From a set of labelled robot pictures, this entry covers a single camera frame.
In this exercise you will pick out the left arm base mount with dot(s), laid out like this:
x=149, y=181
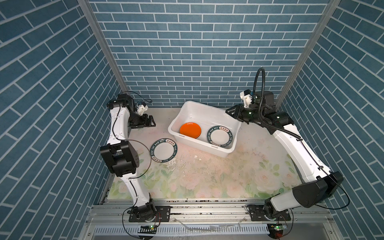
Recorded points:
x=149, y=214

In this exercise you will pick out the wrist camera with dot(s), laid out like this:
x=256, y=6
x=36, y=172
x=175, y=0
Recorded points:
x=266, y=98
x=141, y=108

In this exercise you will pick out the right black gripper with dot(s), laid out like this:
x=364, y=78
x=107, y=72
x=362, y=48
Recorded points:
x=237, y=114

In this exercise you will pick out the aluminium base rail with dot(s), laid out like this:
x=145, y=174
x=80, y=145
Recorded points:
x=206, y=212

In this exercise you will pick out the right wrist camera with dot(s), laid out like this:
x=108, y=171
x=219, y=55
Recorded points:
x=266, y=98

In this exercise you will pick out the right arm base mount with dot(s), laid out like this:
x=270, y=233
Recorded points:
x=266, y=213

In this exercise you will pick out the white plastic bin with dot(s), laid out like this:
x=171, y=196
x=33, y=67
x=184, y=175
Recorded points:
x=206, y=117

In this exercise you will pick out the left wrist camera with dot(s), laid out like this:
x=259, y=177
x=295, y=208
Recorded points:
x=141, y=108

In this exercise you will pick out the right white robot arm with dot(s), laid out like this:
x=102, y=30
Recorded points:
x=319, y=182

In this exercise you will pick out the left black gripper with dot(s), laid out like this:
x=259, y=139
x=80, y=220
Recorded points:
x=142, y=123

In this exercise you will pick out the floral table mat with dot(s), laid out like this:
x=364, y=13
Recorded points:
x=258, y=168

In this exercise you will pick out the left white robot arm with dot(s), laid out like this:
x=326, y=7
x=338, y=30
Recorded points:
x=121, y=157

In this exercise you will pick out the green rimmed white plate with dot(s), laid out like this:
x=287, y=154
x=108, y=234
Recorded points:
x=163, y=150
x=219, y=136

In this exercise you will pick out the orange plate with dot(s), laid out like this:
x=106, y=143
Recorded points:
x=192, y=130

